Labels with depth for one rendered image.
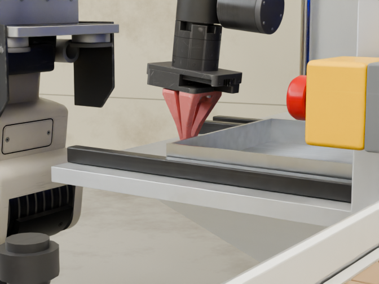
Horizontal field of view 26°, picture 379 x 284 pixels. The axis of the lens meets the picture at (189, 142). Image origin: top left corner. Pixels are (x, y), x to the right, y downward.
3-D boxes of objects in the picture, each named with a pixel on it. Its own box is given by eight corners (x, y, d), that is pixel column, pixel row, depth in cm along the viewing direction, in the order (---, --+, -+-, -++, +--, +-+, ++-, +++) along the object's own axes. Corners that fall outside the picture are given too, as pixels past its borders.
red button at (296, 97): (339, 120, 73) (340, 75, 72) (320, 125, 70) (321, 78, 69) (300, 116, 75) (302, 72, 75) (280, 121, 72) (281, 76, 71)
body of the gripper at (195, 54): (214, 91, 95) (220, 27, 93) (144, 78, 100) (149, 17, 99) (242, 87, 100) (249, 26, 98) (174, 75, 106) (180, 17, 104)
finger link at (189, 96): (187, 155, 98) (194, 76, 96) (140, 143, 102) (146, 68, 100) (217, 147, 103) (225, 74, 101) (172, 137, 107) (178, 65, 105)
